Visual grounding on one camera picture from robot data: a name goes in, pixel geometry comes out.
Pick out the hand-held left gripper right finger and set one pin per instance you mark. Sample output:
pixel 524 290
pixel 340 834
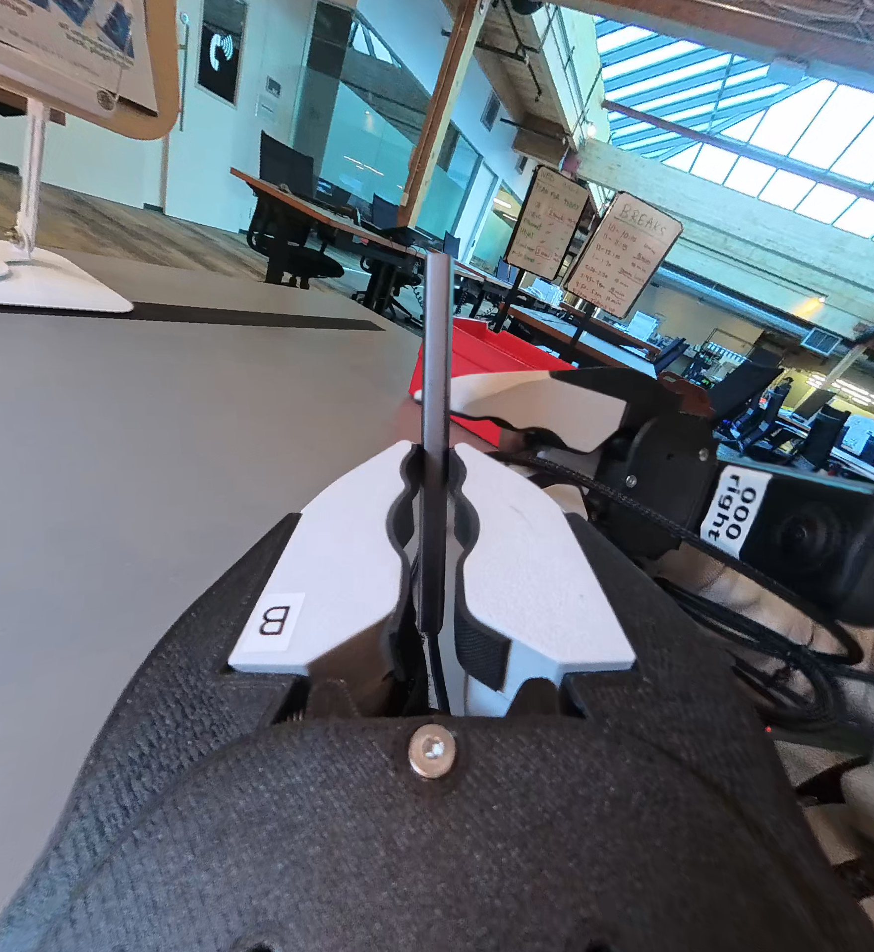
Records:
pixel 533 587

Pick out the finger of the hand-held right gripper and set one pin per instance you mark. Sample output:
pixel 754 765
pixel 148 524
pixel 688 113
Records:
pixel 567 497
pixel 556 413

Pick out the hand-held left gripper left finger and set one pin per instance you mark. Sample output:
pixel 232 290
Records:
pixel 332 565

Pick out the red plastic bin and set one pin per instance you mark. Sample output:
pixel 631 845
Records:
pixel 481 349

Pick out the wooden office desk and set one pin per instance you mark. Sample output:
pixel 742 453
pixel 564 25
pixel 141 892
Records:
pixel 295 199
pixel 578 327

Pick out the large handwritten whiteboard on stand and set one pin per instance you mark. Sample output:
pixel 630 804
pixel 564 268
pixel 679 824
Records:
pixel 623 253

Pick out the small handwritten whiteboard on stand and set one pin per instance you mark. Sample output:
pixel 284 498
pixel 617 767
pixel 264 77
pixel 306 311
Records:
pixel 548 223

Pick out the black tape strip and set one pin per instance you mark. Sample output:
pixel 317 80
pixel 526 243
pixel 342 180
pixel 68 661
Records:
pixel 258 318

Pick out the wooden pillar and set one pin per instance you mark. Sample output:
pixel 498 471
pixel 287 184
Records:
pixel 444 111

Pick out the black office chair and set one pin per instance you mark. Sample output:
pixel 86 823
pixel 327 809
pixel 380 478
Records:
pixel 284 163

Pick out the instruction poster on white stand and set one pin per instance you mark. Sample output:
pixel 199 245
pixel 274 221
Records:
pixel 35 286

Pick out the black phone sign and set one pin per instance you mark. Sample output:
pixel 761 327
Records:
pixel 221 48

